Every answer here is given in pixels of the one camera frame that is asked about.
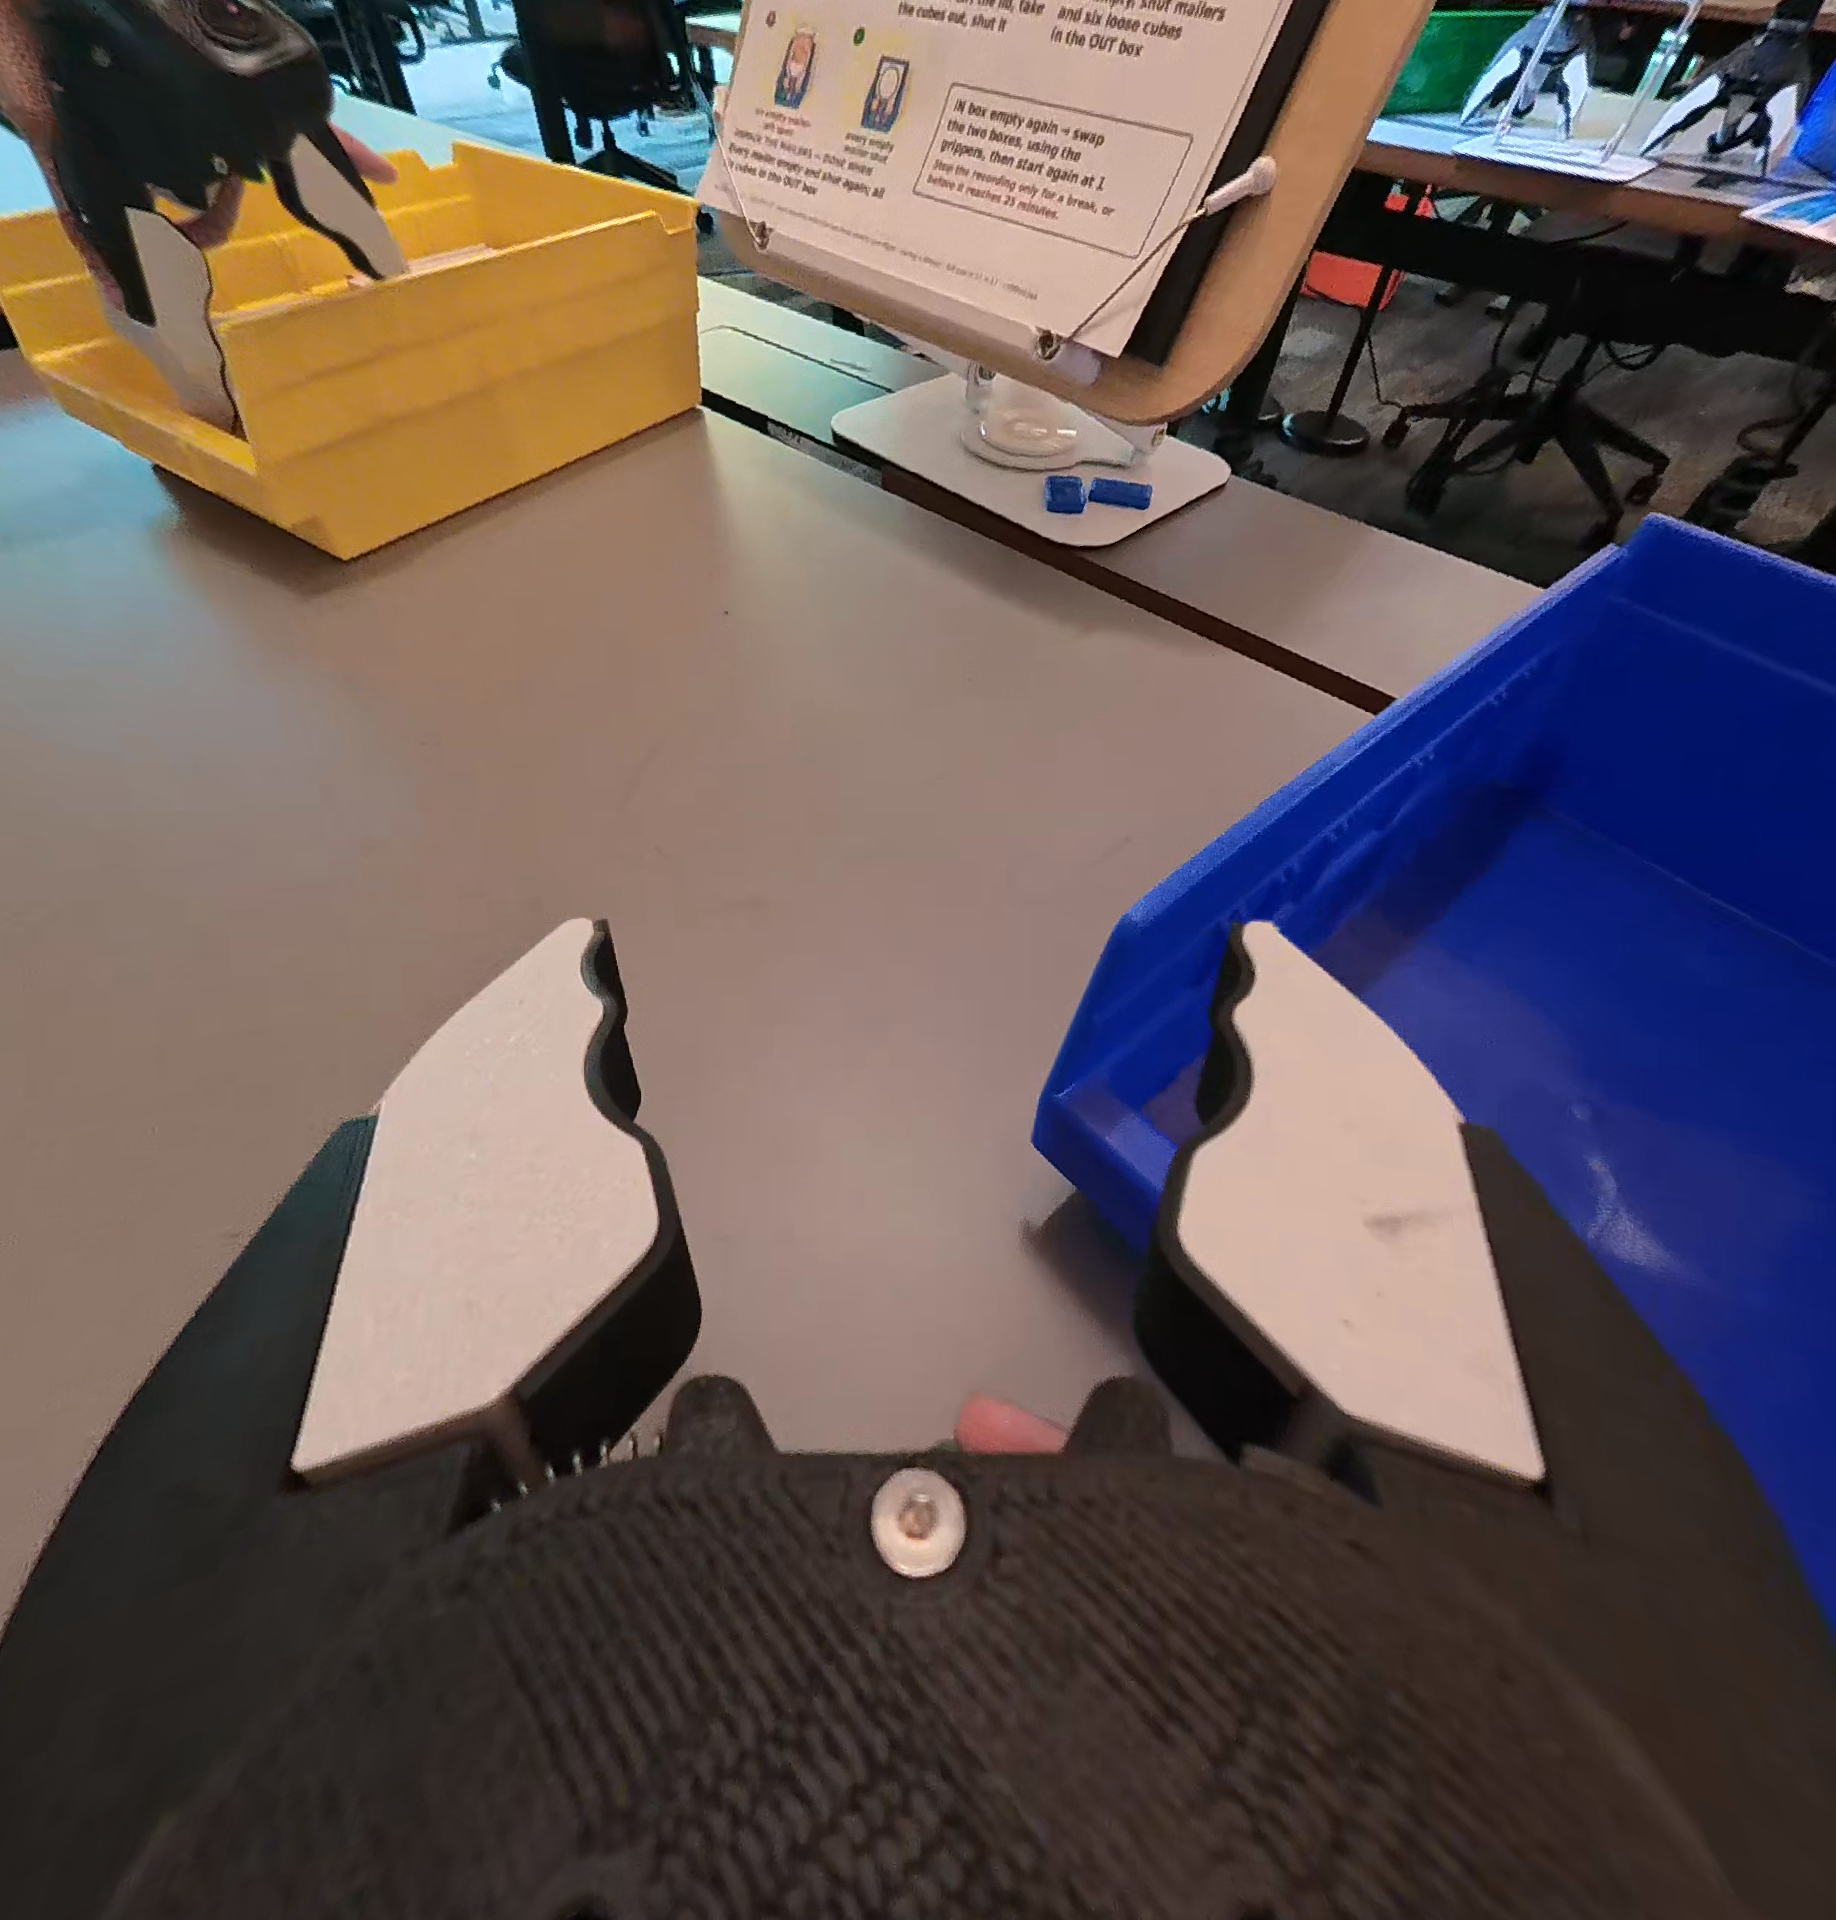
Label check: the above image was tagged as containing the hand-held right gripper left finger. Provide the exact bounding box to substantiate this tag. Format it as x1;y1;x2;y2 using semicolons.
287;916;704;1493

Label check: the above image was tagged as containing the green plastic bin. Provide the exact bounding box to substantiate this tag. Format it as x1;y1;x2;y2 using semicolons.
1375;5;1544;119

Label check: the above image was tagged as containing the spare gripper on clear stand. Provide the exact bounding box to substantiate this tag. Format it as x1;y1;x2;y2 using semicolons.
1458;0;1612;151
1638;0;1814;161

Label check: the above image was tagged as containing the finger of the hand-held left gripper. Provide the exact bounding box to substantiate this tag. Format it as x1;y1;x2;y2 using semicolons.
266;125;412;285
103;208;248;437

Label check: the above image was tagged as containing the black office chair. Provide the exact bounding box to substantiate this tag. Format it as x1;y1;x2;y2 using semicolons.
502;0;713;195

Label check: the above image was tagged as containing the printed instruction sheet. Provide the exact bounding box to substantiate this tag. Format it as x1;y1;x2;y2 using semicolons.
695;0;1305;361

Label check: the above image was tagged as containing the yellow plastic bin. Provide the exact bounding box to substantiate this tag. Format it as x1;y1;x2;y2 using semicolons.
0;141;704;563

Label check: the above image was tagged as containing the wooden table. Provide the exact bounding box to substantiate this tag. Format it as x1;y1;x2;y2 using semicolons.
1354;111;1836;270

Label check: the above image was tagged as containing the wooden document stand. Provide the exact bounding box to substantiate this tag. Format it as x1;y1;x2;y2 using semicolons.
695;0;1439;551

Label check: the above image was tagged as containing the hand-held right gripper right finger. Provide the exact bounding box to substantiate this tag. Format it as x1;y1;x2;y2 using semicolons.
1130;919;1551;1489

